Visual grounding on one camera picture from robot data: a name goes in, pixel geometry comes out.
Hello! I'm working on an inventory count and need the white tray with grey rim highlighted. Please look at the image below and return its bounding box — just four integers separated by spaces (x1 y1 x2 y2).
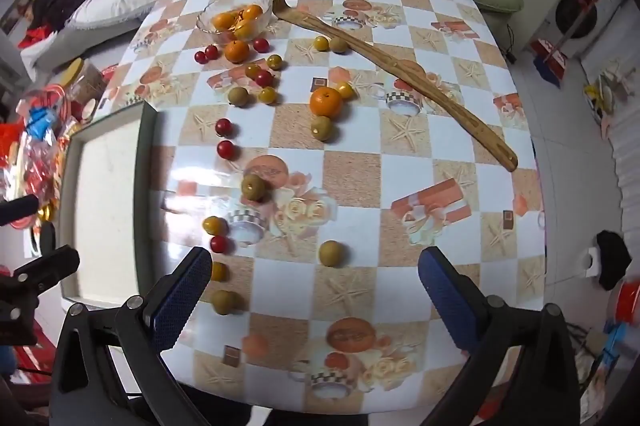
59 100 173 309

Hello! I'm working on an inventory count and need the red blue mop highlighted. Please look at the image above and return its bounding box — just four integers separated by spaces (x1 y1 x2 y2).
532 0 601 82

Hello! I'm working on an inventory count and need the dark garment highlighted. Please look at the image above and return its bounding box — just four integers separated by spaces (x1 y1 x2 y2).
30 0 116 32

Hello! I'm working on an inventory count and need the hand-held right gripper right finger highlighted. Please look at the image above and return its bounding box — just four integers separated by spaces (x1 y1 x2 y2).
417 246 583 426

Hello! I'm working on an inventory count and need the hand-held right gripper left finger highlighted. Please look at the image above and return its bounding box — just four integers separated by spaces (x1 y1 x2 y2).
50 246 213 426

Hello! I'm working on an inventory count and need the white washing machine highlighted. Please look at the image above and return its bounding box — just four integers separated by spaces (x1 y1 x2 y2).
520 0 631 57

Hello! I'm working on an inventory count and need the glass bowl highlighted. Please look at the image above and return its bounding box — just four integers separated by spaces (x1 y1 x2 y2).
196 0 273 44

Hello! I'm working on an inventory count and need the white power socket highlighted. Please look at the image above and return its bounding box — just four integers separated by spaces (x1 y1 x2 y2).
582 246 603 277

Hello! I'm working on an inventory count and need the jar with yellow lid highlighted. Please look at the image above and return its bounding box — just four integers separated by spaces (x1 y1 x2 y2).
57 57 108 107

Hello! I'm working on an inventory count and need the black floor object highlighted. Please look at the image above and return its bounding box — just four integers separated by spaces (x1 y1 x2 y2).
595 230 633 291

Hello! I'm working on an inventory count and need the wooden back scratcher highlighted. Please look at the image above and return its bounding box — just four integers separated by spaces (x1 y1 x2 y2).
272 0 520 172

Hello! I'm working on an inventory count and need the pile of snack packets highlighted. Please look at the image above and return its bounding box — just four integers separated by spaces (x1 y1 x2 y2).
0 86 76 232

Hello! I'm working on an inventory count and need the large mandarin orange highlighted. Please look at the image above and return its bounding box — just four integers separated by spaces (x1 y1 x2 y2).
308 86 344 117

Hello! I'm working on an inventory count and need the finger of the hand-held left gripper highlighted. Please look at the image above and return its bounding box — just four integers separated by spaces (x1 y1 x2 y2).
12 245 81 294
0 193 41 227

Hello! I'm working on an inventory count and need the red cloth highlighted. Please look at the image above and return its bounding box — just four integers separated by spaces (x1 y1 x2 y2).
17 26 58 50

